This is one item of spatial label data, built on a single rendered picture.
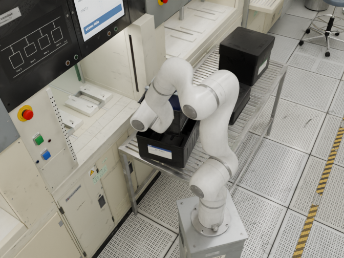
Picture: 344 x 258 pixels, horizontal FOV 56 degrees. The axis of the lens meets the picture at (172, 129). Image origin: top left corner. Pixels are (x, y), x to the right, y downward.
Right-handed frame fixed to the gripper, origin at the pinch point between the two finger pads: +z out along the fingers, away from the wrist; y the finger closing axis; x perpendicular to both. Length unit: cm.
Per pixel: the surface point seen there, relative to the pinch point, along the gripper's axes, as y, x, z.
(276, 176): 65, -122, 59
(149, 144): -6.2, -33.1, -13.9
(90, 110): -49, -31, -2
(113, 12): -26.0, 30.0, 4.8
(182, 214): 22, -46, -40
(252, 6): 11, -39, 175
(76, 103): -61, -31, 0
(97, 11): -27.6, 34.6, -4.7
